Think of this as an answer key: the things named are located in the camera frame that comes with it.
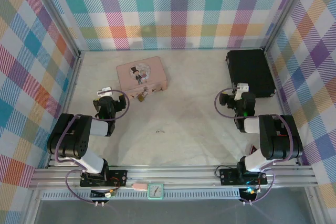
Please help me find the pink tin box with cartoon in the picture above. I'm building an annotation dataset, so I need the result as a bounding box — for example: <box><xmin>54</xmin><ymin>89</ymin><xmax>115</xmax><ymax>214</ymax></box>
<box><xmin>116</xmin><ymin>56</ymin><xmax>169</xmax><ymax>98</ymax></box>

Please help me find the black hard case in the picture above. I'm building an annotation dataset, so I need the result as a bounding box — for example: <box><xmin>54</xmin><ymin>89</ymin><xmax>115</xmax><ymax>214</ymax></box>
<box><xmin>226</xmin><ymin>49</ymin><xmax>277</xmax><ymax>98</ymax></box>

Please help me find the pink plastic device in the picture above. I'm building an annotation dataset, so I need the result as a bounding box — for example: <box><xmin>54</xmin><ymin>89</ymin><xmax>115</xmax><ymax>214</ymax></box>
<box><xmin>132</xmin><ymin>182</ymin><xmax>149</xmax><ymax>191</ymax></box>

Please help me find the small black circuit board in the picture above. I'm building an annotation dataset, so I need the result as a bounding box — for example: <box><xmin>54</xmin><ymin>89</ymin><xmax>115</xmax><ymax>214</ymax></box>
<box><xmin>239</xmin><ymin>186</ymin><xmax>262</xmax><ymax>200</ymax></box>
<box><xmin>90</xmin><ymin>189</ymin><xmax>117</xmax><ymax>199</ymax></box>

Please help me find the mint green square clock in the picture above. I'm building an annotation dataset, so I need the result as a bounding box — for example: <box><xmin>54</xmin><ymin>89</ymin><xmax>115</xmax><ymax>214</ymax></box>
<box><xmin>147</xmin><ymin>183</ymin><xmax>165</xmax><ymax>200</ymax></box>

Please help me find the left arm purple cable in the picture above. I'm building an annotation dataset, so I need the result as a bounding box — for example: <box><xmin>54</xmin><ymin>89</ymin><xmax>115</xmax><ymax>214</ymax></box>
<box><xmin>54</xmin><ymin>89</ymin><xmax>131</xmax><ymax>205</ymax></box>

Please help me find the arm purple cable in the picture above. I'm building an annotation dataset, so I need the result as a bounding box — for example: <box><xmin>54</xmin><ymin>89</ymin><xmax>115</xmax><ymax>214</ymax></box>
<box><xmin>214</xmin><ymin>87</ymin><xmax>293</xmax><ymax>205</ymax></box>
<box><xmin>54</xmin><ymin>89</ymin><xmax>131</xmax><ymax>205</ymax></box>

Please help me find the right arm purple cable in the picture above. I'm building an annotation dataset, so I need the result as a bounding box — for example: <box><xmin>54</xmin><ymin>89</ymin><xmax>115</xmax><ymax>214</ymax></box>
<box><xmin>214</xmin><ymin>87</ymin><xmax>293</xmax><ymax>205</ymax></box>

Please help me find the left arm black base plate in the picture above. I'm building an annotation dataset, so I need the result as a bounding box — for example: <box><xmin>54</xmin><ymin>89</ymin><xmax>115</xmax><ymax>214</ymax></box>
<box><xmin>79</xmin><ymin>169</ymin><xmax>129</xmax><ymax>188</ymax></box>

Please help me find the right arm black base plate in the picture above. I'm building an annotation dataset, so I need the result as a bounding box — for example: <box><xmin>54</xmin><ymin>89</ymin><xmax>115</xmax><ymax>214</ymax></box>
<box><xmin>218</xmin><ymin>167</ymin><xmax>269</xmax><ymax>186</ymax></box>

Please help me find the aluminium frame rail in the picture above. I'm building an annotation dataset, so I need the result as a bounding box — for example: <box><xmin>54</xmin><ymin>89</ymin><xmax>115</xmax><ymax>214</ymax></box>
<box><xmin>28</xmin><ymin>165</ymin><xmax>320</xmax><ymax>189</ymax></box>

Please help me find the aluminium frame post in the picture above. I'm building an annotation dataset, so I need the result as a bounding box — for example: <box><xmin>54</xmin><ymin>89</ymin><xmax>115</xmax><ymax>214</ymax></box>
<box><xmin>263</xmin><ymin>0</ymin><xmax>313</xmax><ymax>51</ymax></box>
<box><xmin>30</xmin><ymin>0</ymin><xmax>82</xmax><ymax>55</ymax></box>

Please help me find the slotted grey cable tray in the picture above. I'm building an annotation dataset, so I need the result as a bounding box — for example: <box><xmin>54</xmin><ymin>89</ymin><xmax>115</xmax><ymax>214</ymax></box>
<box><xmin>41</xmin><ymin>188</ymin><xmax>244</xmax><ymax>200</ymax></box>

